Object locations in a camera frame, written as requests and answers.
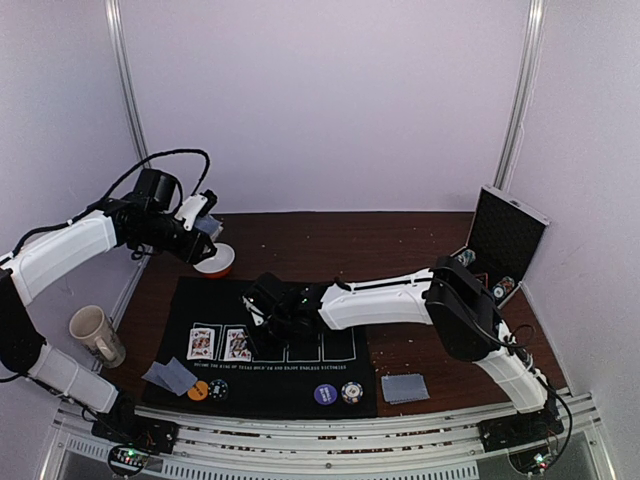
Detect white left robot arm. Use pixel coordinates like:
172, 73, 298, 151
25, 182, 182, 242
1, 169, 218, 444

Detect single playing card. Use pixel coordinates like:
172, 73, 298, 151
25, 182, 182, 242
381, 373, 430, 405

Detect deck of playing cards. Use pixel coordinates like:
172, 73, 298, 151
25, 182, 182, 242
194, 215, 223, 241

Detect black green chip stack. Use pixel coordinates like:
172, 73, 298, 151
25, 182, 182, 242
208, 379, 229, 401

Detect poker chip stack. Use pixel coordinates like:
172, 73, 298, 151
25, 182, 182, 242
341, 381, 364, 405

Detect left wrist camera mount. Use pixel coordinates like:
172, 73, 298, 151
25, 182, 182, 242
174, 190, 218, 231

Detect aluminium poker chip case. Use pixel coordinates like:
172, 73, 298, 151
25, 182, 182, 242
452, 186, 550, 307

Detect right arm base board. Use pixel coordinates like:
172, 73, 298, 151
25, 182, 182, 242
478, 405, 570, 477

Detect chip stack in case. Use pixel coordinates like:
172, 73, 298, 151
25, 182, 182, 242
491, 276, 516, 302
455, 249, 476, 267

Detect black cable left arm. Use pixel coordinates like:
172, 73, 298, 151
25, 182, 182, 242
9, 147, 212, 256

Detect aluminium corner post left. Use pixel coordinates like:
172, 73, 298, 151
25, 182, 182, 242
104, 0, 148, 161

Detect purple small blind button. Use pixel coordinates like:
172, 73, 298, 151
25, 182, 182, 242
313, 384, 338, 406

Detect face-up king of diamonds card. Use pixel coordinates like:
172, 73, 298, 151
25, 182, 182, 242
186, 328, 216, 360

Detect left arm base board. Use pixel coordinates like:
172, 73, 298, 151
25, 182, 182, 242
81, 395, 179, 479

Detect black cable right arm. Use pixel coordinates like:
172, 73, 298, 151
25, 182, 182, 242
492, 324, 536, 351

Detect orange big blind button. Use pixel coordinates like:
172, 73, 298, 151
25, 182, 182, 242
187, 380, 209, 402

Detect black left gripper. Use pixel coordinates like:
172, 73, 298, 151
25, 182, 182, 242
132, 213, 216, 264

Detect orange bowl white inside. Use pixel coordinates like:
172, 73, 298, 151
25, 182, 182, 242
194, 243, 236, 278

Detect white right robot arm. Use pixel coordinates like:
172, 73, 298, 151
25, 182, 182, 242
242, 256, 557, 442

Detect aluminium front frame rails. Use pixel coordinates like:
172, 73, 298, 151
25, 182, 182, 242
39, 389, 601, 480

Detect face-up queen of hearts card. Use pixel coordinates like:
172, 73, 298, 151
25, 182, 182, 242
223, 329, 252, 362

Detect dealt playing card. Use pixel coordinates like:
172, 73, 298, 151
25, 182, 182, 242
142, 362, 169, 389
158, 357, 198, 396

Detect beige ceramic mug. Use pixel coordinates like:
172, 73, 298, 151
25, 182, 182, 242
69, 305, 126, 369

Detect aluminium corner post right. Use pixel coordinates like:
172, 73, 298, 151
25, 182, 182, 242
493, 0, 546, 191

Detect black poker mat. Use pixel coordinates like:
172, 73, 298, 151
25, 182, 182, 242
142, 277, 377, 420

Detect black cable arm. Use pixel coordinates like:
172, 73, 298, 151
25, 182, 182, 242
492, 324, 536, 351
9, 147, 212, 256

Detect aluminium corner post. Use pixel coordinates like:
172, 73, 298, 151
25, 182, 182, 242
493, 0, 546, 191
104, 0, 148, 161

